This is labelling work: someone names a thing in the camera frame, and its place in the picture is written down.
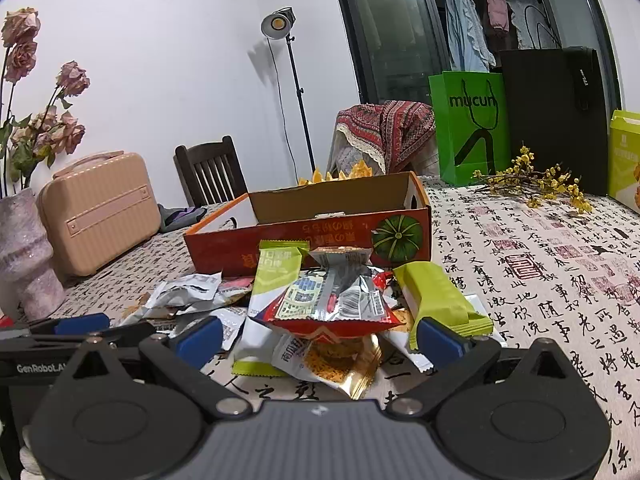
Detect golden oat crisp packet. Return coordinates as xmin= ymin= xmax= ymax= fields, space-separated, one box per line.
xmin=304 ymin=335 xmax=382 ymax=400

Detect red silver snack packet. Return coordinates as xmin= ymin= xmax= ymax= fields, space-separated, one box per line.
xmin=257 ymin=246 xmax=400 ymax=344

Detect green white protein bar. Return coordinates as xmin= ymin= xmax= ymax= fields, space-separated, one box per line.
xmin=231 ymin=240 xmax=309 ymax=377

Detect small white snack packet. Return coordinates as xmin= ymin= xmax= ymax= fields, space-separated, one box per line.
xmin=210 ymin=307 xmax=247 ymax=352

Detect grey pink flower vase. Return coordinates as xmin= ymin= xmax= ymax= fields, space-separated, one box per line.
xmin=1 ymin=188 xmax=65 ymax=321

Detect silver white snack packet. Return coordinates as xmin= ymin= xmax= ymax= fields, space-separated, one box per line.
xmin=145 ymin=273 xmax=222 ymax=309

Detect lime green bar wrapper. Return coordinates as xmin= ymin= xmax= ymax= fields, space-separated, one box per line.
xmin=394 ymin=261 xmax=494 ymax=351

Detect pink small suitcase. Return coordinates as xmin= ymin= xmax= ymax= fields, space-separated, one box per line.
xmin=37 ymin=151 xmax=160 ymax=276

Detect calligraphy print tablecloth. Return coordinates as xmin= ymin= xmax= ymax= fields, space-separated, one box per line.
xmin=54 ymin=178 xmax=639 ymax=479

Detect grey purple folded cloth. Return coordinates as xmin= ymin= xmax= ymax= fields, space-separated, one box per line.
xmin=157 ymin=204 xmax=207 ymax=233

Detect orange pumpkin cardboard box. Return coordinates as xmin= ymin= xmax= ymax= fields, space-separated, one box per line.
xmin=183 ymin=171 xmax=432 ymax=276

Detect dark wooden chair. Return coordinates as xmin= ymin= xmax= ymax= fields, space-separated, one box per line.
xmin=174 ymin=136 xmax=247 ymax=207

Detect yellow flower branch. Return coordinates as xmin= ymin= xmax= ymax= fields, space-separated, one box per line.
xmin=472 ymin=145 xmax=593 ymax=214

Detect dried pink roses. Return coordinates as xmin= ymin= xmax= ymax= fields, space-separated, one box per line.
xmin=0 ymin=6 xmax=92 ymax=200

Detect orange paper flower decoration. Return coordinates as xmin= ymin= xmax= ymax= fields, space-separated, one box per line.
xmin=297 ymin=160 xmax=373 ymax=186

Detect cloth covered chair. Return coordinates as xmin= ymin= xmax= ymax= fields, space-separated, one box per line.
xmin=326 ymin=104 xmax=442 ymax=177

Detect red patterned cloth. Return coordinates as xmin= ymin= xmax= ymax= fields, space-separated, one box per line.
xmin=335 ymin=100 xmax=436 ymax=175

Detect green paper shopping bag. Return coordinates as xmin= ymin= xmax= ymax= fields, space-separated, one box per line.
xmin=428 ymin=70 xmax=511 ymax=186

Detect black paper bag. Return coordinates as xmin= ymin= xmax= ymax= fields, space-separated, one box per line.
xmin=501 ymin=47 xmax=608 ymax=196

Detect light green snack box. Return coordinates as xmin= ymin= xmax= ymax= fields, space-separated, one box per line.
xmin=608 ymin=110 xmax=640 ymax=212

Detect light blue hanging shirt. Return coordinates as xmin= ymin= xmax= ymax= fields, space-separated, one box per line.
xmin=445 ymin=0 xmax=496 ymax=73

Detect white hanging garment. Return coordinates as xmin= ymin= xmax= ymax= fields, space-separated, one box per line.
xmin=506 ymin=0 xmax=561 ymax=50

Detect dark framed glass door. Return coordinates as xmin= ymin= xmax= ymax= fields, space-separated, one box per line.
xmin=340 ymin=0 xmax=623 ymax=110

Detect studio lamp on stand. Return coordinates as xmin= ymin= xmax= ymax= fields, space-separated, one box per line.
xmin=259 ymin=5 xmax=317 ymax=174

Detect pink hanging garment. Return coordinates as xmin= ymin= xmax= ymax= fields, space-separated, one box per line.
xmin=486 ymin=0 xmax=509 ymax=32

